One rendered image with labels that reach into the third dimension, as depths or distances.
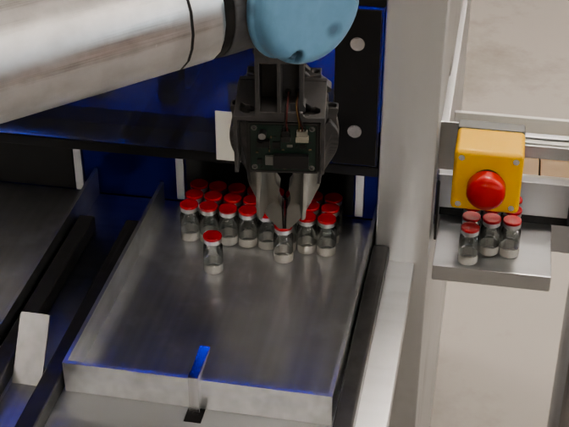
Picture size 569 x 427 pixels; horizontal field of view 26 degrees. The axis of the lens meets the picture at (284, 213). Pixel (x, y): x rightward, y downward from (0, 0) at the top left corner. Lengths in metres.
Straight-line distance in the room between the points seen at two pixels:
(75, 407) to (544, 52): 3.01
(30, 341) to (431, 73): 0.48
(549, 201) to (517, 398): 1.17
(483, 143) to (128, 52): 0.69
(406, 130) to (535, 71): 2.61
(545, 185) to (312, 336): 0.35
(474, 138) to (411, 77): 0.10
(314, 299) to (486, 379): 1.33
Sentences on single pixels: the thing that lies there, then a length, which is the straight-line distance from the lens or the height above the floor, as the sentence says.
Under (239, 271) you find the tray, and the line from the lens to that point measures 1.36.
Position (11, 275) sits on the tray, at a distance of 1.38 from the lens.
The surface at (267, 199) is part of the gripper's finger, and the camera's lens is 1.05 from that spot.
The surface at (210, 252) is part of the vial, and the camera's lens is 1.34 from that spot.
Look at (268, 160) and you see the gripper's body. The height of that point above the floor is 1.18.
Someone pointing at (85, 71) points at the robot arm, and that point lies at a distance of 0.67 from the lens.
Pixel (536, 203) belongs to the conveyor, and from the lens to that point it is 1.46.
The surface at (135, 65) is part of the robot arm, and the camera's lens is 0.69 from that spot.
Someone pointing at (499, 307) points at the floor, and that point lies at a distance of 2.82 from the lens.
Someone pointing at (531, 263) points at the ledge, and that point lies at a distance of 1.40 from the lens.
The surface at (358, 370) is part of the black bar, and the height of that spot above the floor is 0.90.
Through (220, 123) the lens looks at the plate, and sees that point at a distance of 1.33.
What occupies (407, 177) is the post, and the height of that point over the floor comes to 0.99.
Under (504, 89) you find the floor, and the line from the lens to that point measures 3.76.
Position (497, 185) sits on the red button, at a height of 1.01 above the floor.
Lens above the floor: 1.66
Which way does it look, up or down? 32 degrees down
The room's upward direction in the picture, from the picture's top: straight up
